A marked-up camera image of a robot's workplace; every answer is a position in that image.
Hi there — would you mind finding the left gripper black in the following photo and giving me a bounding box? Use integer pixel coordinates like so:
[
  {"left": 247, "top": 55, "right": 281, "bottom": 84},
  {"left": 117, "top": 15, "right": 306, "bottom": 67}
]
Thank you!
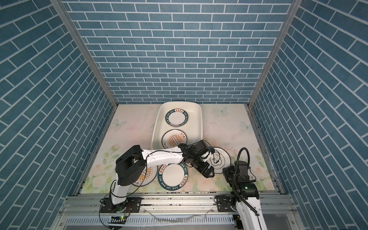
[{"left": 191, "top": 155, "right": 218, "bottom": 177}]

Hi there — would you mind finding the white plate clover motif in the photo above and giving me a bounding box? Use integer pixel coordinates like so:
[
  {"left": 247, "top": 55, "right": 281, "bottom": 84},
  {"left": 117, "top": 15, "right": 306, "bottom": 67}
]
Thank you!
[{"left": 206, "top": 147, "right": 231, "bottom": 174}]

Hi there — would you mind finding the orange sunburst plate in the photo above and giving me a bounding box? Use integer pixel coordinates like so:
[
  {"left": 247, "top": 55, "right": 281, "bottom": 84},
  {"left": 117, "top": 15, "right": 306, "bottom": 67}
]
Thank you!
[
  {"left": 162, "top": 129, "right": 187, "bottom": 149},
  {"left": 133, "top": 166, "right": 158, "bottom": 187}
]

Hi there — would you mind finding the green rimmed plate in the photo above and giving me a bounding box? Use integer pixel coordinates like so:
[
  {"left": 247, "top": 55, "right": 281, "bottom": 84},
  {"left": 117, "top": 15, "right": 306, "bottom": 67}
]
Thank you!
[
  {"left": 158, "top": 163, "right": 188, "bottom": 191},
  {"left": 165, "top": 108, "right": 189, "bottom": 127}
]

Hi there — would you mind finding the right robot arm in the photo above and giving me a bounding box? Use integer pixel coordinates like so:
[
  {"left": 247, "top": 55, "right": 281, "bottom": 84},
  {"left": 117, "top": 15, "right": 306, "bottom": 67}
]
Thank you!
[{"left": 223, "top": 161, "right": 267, "bottom": 230}]

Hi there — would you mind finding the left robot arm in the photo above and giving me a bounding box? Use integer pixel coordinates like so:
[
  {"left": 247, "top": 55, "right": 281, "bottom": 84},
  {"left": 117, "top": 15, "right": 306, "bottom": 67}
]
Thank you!
[{"left": 110, "top": 140, "right": 215, "bottom": 206}]

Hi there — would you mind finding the white plastic bin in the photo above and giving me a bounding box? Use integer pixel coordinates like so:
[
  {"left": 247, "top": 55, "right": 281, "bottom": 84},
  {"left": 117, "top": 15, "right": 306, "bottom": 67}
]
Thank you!
[{"left": 151, "top": 101, "right": 203, "bottom": 150}]

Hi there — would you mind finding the orange sunburst plate front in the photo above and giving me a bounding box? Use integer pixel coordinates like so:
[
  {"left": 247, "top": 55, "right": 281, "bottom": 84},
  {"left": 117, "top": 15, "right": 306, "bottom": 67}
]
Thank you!
[{"left": 133, "top": 166, "right": 158, "bottom": 187}]

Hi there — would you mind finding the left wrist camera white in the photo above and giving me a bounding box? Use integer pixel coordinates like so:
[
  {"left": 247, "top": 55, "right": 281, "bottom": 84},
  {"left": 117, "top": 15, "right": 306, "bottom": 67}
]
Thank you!
[{"left": 205, "top": 147, "right": 220, "bottom": 161}]

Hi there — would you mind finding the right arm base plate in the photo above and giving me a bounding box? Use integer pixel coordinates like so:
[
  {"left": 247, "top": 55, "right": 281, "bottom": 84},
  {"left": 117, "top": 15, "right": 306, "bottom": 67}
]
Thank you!
[{"left": 213, "top": 195, "right": 236, "bottom": 212}]

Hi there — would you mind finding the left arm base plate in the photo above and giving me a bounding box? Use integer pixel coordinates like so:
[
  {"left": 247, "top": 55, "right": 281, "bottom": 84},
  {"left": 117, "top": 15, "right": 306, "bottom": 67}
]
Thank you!
[{"left": 100, "top": 197, "right": 142, "bottom": 213}]

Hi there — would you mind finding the aluminium mounting rail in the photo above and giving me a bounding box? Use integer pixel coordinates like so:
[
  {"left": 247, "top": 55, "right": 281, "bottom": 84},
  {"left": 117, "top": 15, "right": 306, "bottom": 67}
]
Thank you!
[{"left": 60, "top": 192, "right": 297, "bottom": 216}]

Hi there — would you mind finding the white ribbed cable duct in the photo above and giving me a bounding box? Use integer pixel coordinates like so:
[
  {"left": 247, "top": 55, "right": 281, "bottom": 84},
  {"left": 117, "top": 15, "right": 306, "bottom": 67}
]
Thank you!
[{"left": 65, "top": 215, "right": 235, "bottom": 227}]

